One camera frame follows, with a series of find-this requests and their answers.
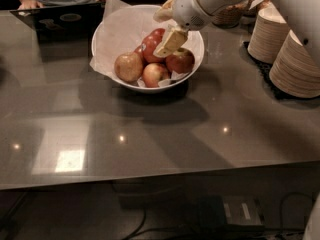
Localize black laptop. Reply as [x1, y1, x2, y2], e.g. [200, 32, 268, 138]
[9, 2, 105, 45]

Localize dark box on floor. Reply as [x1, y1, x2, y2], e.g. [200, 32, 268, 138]
[197, 195, 265, 231]

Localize white ceramic bowl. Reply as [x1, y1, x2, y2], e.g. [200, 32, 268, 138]
[91, 4, 205, 94]

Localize red-yellow apple front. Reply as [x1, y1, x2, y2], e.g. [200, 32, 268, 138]
[142, 63, 170, 88]

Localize paper plate stack front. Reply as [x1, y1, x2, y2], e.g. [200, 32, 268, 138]
[269, 30, 320, 98]

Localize glass jar with nuts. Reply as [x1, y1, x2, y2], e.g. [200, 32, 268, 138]
[212, 4, 246, 28]

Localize white label card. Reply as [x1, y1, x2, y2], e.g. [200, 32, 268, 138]
[249, 0, 265, 10]

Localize red apple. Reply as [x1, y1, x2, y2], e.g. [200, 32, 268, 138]
[141, 35, 164, 63]
[165, 47, 195, 74]
[151, 28, 165, 37]

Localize yellowish apple left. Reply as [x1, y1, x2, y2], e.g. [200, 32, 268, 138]
[114, 52, 144, 83]

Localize black mat under plates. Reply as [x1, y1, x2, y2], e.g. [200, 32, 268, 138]
[242, 41, 320, 101]

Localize paper plate stack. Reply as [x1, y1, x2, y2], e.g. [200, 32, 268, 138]
[248, 4, 289, 64]
[269, 30, 320, 98]

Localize red apple back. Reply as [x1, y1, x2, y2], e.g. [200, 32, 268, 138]
[151, 28, 165, 37]

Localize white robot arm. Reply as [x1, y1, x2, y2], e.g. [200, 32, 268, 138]
[153, 0, 320, 64]

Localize black cable on floor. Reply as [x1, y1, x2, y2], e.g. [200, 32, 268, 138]
[121, 192, 316, 240]

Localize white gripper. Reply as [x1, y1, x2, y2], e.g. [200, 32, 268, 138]
[153, 0, 211, 58]

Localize paper plate stack back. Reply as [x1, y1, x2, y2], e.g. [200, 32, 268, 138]
[248, 4, 289, 64]

